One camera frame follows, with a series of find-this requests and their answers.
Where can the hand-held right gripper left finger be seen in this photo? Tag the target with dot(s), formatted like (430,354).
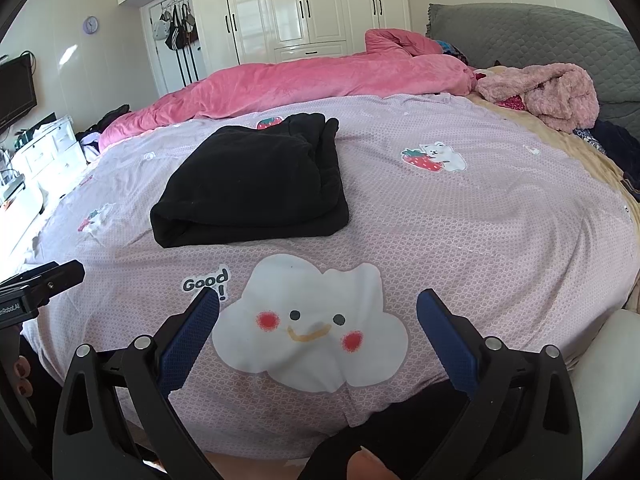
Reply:
(192,340)

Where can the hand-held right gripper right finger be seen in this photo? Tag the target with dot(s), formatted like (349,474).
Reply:
(445,340)

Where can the black sweater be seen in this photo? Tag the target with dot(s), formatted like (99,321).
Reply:
(250,185)

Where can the pile of dark clothes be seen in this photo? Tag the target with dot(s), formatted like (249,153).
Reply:
(110,115)

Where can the dark blue clothes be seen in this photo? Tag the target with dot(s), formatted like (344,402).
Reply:
(615,145)

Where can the person's left hand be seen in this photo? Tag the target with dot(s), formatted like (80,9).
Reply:
(22,377)

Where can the white table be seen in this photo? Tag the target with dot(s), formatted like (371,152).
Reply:
(20,220)

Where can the person's black pants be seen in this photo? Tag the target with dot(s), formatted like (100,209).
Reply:
(390,425)

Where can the lilac printed bed sheet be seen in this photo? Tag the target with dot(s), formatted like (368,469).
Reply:
(450,220)

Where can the white drawer unit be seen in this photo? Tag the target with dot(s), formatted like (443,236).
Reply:
(45,150)

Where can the black television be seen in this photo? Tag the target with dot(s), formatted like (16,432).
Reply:
(15,90)

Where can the beige blanket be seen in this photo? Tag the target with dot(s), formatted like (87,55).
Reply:
(595,170)

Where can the white door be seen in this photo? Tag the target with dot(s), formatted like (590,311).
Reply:
(165,70)

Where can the fluffy pink garment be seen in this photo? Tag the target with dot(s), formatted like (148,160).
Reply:
(560,90)

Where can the white bag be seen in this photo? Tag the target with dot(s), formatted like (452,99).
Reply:
(159,30)

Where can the black striped bag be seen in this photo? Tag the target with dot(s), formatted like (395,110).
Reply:
(175,37)

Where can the pink duvet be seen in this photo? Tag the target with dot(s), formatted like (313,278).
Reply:
(300,80)

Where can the dark patterned garment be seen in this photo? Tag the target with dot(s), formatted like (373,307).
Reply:
(455,52)

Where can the grey padded headboard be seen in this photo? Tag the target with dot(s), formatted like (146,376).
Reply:
(525,35)

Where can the white wardrobe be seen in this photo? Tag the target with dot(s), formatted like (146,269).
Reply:
(280,5)

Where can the round wall clock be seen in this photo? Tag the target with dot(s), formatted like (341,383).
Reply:
(90,25)

